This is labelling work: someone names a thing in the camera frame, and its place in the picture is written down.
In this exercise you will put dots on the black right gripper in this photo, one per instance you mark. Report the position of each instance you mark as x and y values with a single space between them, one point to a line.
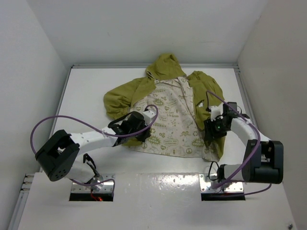
210 133

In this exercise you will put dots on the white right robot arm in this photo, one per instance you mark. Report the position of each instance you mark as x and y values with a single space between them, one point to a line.
263 157

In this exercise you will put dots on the aluminium table frame rail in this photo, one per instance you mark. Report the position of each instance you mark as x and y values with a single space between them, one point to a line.
132 66

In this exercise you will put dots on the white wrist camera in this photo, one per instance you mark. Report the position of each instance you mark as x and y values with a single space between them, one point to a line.
215 112
148 116

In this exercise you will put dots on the olive green hooded jacket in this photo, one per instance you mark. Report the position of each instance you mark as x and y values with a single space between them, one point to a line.
181 101

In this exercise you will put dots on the metal base plate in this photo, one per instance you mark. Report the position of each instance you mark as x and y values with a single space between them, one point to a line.
233 191
103 192

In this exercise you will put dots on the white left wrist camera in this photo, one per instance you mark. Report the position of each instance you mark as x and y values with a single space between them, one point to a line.
148 116

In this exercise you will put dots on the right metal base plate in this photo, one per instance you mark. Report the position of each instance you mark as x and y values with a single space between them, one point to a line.
233 191

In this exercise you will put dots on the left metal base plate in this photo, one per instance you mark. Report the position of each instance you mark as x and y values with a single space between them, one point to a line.
103 192

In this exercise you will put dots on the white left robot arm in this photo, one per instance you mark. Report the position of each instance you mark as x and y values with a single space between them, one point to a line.
65 155

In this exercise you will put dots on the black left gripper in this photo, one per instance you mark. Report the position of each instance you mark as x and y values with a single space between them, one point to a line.
146 133

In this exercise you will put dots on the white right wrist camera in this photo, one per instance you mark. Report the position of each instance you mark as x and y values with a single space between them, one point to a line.
215 112

